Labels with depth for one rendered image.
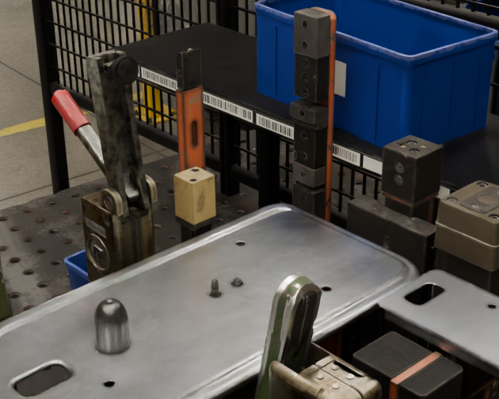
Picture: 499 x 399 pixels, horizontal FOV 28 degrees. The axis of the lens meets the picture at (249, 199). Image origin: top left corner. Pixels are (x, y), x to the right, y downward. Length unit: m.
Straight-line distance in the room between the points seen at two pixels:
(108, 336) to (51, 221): 0.91
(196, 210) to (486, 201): 0.32
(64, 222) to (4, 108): 2.53
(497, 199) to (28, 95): 3.51
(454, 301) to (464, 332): 0.06
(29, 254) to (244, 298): 0.77
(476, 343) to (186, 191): 0.36
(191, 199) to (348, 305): 0.22
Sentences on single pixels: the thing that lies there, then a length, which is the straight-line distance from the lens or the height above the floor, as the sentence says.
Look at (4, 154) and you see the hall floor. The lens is 3.87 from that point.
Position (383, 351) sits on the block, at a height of 0.98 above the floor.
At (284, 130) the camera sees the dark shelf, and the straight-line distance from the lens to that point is 1.35.
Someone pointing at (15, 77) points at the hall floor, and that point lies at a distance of 4.68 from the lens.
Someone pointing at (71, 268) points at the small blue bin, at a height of 0.78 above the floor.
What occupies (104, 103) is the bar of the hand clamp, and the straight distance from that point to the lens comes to 1.03.
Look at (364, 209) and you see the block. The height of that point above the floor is 1.00.
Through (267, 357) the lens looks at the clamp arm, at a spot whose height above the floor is 1.04.
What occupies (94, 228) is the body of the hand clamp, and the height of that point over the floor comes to 1.02.
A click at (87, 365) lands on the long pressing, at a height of 1.00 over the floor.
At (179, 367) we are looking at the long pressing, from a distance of 0.91.
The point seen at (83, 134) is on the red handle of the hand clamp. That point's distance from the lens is 1.11.
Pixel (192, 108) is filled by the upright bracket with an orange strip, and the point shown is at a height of 1.13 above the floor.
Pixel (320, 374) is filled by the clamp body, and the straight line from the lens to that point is 0.83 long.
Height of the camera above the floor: 1.54
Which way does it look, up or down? 27 degrees down
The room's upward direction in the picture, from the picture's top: 1 degrees counter-clockwise
